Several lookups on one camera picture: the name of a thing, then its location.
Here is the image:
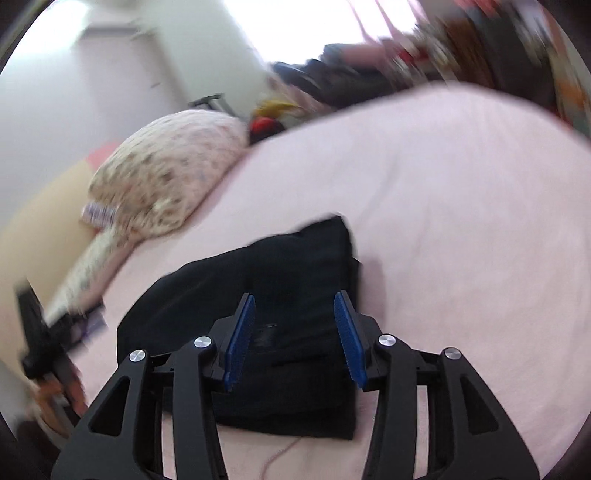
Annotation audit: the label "floral print pillow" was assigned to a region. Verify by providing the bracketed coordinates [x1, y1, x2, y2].
[46, 110, 250, 324]

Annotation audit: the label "beige headboard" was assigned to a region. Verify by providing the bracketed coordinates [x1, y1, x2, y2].
[0, 161, 108, 324]

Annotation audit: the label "pink cord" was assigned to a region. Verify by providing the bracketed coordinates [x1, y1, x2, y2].
[259, 438, 302, 480]

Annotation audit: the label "black pants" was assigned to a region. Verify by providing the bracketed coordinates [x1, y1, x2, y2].
[115, 215, 363, 441]

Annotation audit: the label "cluttered shelf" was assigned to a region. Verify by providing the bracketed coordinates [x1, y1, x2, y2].
[406, 0, 580, 131]

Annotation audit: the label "pink fleece blanket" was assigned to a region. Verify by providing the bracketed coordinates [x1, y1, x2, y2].
[81, 87, 591, 480]

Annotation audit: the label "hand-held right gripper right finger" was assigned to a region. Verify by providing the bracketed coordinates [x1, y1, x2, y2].
[332, 291, 540, 480]

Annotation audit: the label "pink curtain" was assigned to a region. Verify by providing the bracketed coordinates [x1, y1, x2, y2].
[346, 0, 419, 65]

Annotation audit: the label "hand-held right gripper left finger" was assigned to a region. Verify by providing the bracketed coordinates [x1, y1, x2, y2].
[51, 292, 257, 480]

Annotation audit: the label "pile of dark clothes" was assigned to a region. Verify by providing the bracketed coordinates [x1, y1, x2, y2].
[270, 43, 416, 110]

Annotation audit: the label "black metal stand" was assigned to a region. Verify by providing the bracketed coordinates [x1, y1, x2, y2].
[189, 92, 236, 116]

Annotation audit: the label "red toy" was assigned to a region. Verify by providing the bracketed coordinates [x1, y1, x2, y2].
[249, 116, 287, 142]

